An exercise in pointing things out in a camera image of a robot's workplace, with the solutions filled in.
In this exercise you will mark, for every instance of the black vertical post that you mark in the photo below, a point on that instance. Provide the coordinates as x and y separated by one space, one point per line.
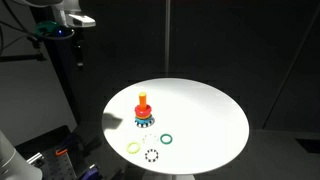
63 83

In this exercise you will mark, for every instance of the orange stacking stake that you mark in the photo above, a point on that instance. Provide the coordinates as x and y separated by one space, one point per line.
142 101

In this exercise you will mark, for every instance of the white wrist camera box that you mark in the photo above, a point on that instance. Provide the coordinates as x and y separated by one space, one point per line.
81 20

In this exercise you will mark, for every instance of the orange clamp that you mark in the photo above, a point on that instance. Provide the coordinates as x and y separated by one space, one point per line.
61 152

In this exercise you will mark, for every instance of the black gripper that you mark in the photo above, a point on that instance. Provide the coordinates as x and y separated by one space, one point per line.
63 36

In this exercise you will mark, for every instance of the black equipment platform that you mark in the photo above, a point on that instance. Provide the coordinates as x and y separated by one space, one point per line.
40 140

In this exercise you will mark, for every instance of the white table pedestal base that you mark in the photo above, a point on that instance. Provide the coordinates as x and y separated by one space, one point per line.
166 176

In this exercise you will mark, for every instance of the black horizontal boom rod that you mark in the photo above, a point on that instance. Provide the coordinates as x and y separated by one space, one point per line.
20 58

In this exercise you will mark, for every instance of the grey vertical pole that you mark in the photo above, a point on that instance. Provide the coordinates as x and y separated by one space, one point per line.
167 36

